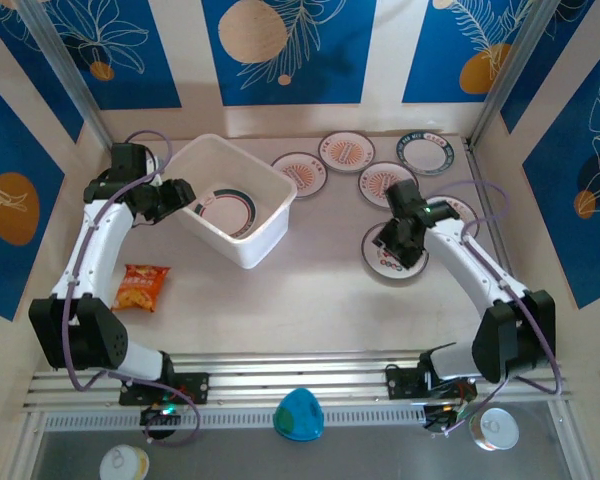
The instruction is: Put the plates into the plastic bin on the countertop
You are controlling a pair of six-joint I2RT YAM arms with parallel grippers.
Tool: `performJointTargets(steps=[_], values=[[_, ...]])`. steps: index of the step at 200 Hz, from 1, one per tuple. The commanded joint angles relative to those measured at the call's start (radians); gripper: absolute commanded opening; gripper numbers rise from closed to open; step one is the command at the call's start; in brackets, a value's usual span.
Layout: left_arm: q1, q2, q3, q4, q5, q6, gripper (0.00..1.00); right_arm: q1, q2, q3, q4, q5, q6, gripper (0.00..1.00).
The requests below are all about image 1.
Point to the white plate coloured dots logo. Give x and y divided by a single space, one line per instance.
390 272

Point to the green red rimmed plate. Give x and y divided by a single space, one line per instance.
225 212

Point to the white plastic bin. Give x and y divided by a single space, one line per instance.
260 240

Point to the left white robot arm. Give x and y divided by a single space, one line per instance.
95 250

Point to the orange chip bag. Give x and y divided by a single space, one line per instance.
140 290

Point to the blue green triangular container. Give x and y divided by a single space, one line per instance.
297 417

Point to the silver lid can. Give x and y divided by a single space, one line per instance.
495 430

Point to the yellow white lid can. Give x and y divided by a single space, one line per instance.
125 462

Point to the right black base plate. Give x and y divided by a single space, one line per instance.
400 385

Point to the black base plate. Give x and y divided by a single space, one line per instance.
195 387
400 385

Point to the aluminium frame post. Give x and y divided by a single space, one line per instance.
64 65
510 65

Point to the aluminium mounting rail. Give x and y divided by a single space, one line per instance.
300 370

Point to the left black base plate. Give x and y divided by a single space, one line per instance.
195 387

